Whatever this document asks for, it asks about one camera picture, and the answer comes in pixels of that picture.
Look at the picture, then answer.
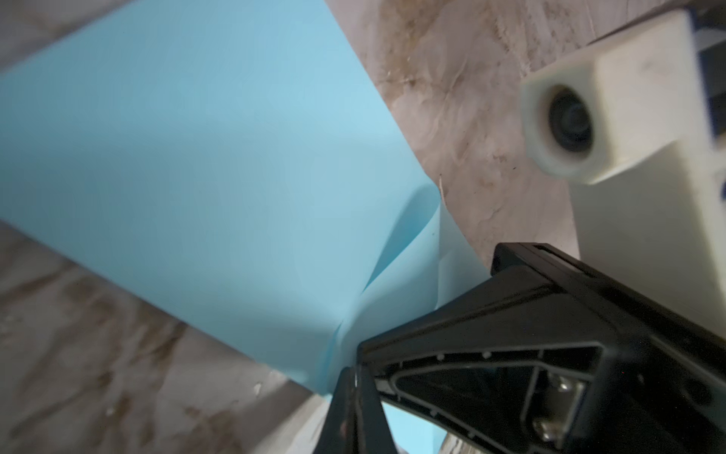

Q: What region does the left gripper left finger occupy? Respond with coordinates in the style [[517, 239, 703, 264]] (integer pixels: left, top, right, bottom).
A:
[[313, 367, 358, 454]]

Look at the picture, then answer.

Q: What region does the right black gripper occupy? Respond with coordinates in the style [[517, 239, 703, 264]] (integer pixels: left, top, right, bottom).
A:
[[492, 243, 725, 453]]

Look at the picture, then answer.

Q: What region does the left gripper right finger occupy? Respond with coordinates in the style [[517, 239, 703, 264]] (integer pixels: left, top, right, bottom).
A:
[[355, 365, 398, 454]]

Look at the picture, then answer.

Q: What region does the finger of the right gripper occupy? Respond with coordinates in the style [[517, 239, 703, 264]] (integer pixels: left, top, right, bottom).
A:
[[357, 265, 604, 453]]

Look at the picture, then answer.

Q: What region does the light blue paper sheet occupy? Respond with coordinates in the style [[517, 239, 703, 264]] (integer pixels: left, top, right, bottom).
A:
[[1, 1, 488, 453]]

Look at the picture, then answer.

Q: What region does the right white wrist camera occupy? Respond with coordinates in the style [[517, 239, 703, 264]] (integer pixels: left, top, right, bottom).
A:
[[521, 9, 725, 336]]

